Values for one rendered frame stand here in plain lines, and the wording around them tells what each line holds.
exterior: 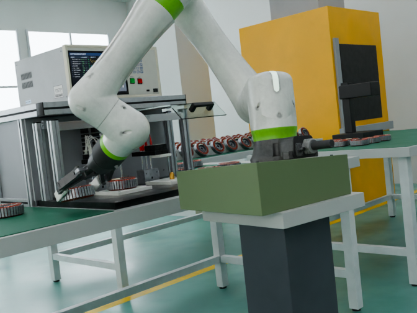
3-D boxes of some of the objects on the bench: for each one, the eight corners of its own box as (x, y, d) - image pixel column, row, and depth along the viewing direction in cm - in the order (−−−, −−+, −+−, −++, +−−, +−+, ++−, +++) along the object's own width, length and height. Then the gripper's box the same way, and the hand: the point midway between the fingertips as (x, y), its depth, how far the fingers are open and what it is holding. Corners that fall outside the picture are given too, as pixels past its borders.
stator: (144, 185, 206) (143, 175, 206) (123, 190, 197) (121, 180, 197) (122, 186, 213) (121, 176, 212) (100, 191, 204) (98, 181, 203)
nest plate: (199, 179, 222) (199, 176, 222) (171, 184, 212) (170, 181, 211) (174, 179, 233) (173, 176, 233) (145, 184, 222) (144, 181, 222)
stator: (-19, 220, 184) (-20, 208, 184) (1, 214, 195) (0, 203, 195) (12, 217, 182) (11, 206, 181) (31, 212, 192) (29, 200, 192)
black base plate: (249, 179, 221) (248, 173, 221) (115, 209, 175) (115, 202, 175) (168, 181, 254) (167, 175, 254) (38, 206, 208) (38, 200, 208)
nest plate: (152, 188, 205) (152, 185, 205) (118, 195, 194) (118, 192, 194) (126, 188, 215) (126, 185, 215) (94, 195, 205) (93, 192, 205)
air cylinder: (159, 181, 233) (158, 167, 233) (145, 183, 228) (144, 169, 227) (151, 181, 237) (150, 167, 236) (138, 183, 231) (136, 170, 231)
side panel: (39, 205, 210) (28, 118, 208) (31, 207, 208) (20, 119, 206) (4, 204, 229) (-6, 124, 227) (-3, 205, 227) (-14, 125, 225)
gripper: (132, 141, 172) (99, 178, 186) (64, 150, 155) (34, 190, 169) (143, 163, 170) (108, 198, 184) (75, 174, 153) (43, 212, 167)
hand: (76, 191), depth 175 cm, fingers closed on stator, 11 cm apart
